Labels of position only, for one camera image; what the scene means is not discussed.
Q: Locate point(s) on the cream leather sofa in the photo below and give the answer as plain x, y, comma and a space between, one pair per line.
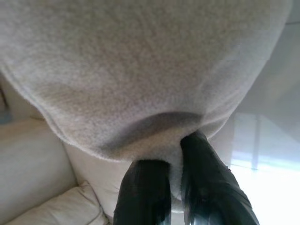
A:
35, 159

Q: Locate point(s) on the beige fleece pillow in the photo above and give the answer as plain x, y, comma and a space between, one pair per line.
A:
140, 70

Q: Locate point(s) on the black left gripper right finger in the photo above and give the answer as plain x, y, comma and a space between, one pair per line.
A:
211, 182

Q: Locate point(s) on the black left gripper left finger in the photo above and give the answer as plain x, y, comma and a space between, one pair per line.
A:
143, 194

